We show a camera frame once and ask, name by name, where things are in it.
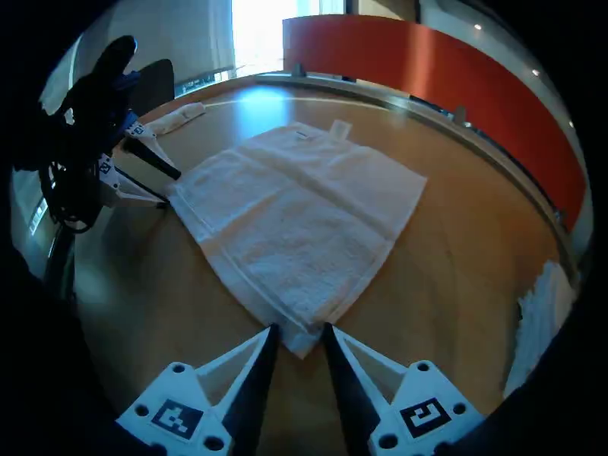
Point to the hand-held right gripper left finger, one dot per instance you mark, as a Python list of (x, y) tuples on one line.
[(190, 387)]

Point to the white towel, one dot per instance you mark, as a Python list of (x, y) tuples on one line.
[(294, 223), (176, 119)]

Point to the dark chair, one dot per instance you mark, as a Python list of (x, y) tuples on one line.
[(154, 85)]

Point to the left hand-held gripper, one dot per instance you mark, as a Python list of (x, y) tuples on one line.
[(90, 119)]

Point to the red desk screen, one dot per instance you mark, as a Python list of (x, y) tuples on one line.
[(442, 81)]

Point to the heap of white towels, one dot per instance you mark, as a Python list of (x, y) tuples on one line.
[(541, 328)]

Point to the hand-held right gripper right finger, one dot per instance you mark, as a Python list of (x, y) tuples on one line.
[(418, 380)]

